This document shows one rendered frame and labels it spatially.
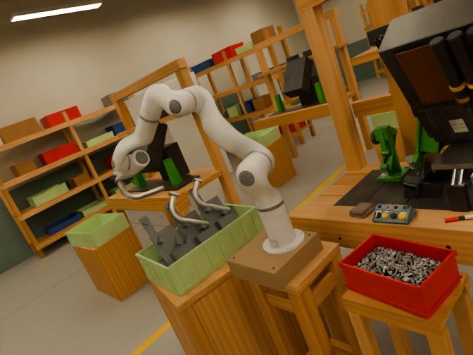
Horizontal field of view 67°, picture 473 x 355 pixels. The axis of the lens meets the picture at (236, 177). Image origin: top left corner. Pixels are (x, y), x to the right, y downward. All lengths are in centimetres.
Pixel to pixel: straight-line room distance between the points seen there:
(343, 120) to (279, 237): 95
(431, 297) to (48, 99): 752
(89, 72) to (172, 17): 275
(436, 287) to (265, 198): 66
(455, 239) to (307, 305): 60
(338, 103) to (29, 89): 663
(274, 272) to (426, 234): 60
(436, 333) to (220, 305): 101
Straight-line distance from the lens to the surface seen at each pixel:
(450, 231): 150
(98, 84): 844
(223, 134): 143
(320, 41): 216
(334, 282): 169
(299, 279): 150
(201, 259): 187
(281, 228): 152
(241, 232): 199
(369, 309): 139
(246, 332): 206
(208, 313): 190
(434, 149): 164
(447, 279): 134
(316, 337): 163
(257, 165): 137
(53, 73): 820
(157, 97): 153
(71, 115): 751
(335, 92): 218
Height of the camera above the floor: 167
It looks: 15 degrees down
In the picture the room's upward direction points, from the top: 22 degrees counter-clockwise
